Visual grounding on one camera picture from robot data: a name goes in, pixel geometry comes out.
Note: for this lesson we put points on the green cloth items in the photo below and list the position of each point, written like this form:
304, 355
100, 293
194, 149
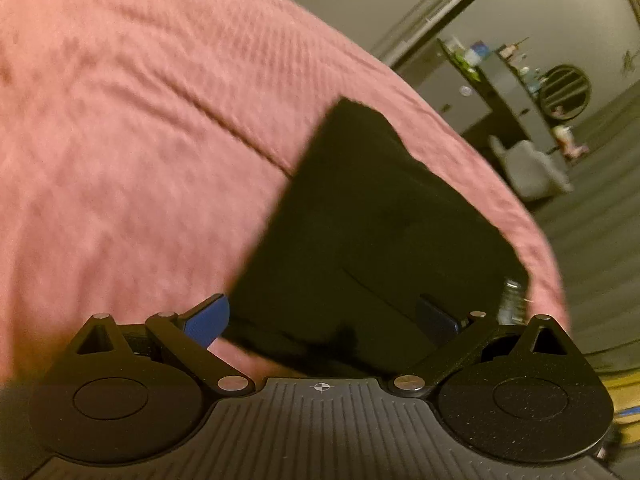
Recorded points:
467, 61

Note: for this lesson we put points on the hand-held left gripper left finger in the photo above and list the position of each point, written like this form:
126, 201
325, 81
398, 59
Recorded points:
207, 317

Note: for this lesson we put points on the pink ribbed blanket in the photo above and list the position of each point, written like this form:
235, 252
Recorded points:
150, 135

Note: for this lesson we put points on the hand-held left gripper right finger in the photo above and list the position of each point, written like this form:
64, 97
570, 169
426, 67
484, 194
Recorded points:
439, 320

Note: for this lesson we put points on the blue box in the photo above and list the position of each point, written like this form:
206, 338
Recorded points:
478, 54

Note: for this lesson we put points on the round black-framed mirror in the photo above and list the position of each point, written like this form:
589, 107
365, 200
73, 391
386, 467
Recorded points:
565, 92

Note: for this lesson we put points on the white padded chair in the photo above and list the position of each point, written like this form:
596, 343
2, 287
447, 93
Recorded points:
530, 170

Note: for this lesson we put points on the grey cabinet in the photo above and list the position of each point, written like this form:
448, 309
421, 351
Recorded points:
445, 90

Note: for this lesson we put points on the pink plush toy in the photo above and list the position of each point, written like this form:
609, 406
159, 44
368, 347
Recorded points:
567, 142

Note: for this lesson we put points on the black pants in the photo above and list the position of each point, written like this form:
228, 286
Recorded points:
375, 235

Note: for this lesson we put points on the white tall column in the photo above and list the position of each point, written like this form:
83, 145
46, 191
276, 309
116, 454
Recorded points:
430, 15

